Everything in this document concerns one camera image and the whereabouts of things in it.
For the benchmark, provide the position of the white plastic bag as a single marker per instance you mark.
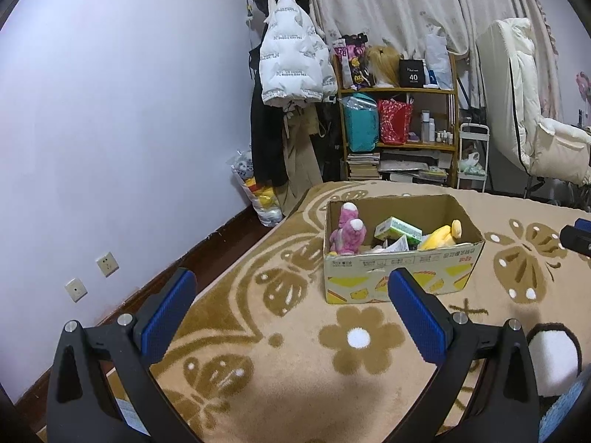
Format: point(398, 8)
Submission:
point(438, 60)

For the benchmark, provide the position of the short white bottle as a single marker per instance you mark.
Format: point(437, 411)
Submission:
point(432, 131)

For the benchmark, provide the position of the stack of books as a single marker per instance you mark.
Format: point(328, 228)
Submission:
point(363, 166)

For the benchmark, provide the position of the black cardboard box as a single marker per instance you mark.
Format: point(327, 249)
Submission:
point(411, 74)

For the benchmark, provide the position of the beige coat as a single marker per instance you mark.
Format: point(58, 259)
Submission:
point(300, 166)

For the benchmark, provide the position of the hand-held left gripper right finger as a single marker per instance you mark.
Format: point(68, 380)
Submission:
point(418, 318)

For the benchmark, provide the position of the red patterned bag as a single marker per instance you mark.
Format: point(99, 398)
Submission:
point(395, 122)

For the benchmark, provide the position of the round-hole wall socket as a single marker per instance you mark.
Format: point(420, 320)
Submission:
point(76, 290)

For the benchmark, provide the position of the white puffer jacket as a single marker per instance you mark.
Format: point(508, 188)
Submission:
point(291, 55)

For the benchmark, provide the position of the pile of magazines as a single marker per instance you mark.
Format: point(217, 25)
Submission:
point(411, 166)

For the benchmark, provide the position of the pink wall sticker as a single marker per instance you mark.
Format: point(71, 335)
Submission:
point(584, 92)

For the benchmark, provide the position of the white metal cart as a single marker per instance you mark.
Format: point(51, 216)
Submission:
point(473, 125)

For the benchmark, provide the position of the black hanging garment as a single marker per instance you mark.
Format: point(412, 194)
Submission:
point(330, 147)

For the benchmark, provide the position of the pink plush toy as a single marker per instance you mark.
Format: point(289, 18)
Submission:
point(348, 235)

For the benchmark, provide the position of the yellow plush toy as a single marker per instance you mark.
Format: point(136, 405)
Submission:
point(438, 237)

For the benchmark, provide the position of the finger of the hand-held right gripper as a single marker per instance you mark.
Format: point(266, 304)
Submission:
point(575, 241)

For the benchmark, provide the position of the brown white plush slipper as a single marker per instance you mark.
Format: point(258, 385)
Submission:
point(554, 355)

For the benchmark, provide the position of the colourful toy packet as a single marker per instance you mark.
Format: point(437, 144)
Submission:
point(353, 64)

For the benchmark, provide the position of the plastic bag of toys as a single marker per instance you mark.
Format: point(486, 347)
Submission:
point(263, 198)

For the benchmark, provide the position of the green white soft item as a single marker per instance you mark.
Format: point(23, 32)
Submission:
point(472, 166)

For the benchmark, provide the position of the wooden shelf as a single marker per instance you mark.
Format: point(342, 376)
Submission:
point(401, 145)

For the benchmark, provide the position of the floral curtain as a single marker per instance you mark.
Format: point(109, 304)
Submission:
point(392, 4)

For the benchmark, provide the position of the blue cloth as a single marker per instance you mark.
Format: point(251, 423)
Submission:
point(572, 415)

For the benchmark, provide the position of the printed cardboard box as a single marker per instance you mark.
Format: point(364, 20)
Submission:
point(397, 281)

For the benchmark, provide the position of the slotted wall socket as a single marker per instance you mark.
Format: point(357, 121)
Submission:
point(107, 264)

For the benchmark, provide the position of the white cushioned chair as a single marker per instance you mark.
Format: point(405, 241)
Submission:
point(531, 101)

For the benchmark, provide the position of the green tissue box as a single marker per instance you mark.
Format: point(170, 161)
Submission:
point(397, 228)

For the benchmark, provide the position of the white wipes packet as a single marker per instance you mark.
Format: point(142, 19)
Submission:
point(397, 243)

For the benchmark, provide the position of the blond wig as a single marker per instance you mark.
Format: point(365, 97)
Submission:
point(383, 62)

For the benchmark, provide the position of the teal bag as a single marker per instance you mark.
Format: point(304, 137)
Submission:
point(362, 124)

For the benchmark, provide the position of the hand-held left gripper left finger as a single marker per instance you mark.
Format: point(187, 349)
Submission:
point(166, 318)

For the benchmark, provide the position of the black coat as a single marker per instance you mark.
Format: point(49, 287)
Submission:
point(265, 147)

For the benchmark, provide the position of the row of small bottles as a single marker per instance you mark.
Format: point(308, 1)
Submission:
point(445, 137)

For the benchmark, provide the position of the tall white bottle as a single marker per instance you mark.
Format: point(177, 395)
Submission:
point(425, 127)

